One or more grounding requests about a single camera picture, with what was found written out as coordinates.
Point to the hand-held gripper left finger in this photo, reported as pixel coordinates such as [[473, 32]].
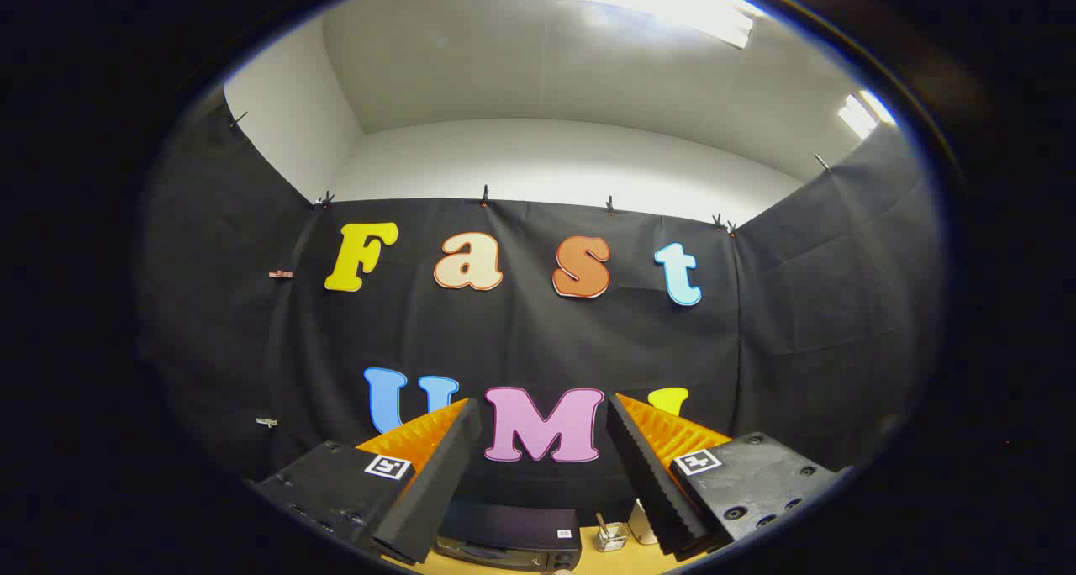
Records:
[[437, 482]]

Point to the white bread toaster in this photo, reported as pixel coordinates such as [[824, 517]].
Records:
[[643, 526]]

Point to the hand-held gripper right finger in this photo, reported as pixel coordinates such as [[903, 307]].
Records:
[[647, 482]]

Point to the small ceiling light panel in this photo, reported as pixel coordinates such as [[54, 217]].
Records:
[[864, 114]]

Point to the black toaster oven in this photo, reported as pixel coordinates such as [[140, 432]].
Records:
[[513, 529]]

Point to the black backdrop cloth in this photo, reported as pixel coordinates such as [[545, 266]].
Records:
[[521, 340]]

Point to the large ceiling light panel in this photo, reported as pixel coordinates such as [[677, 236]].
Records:
[[664, 3]]

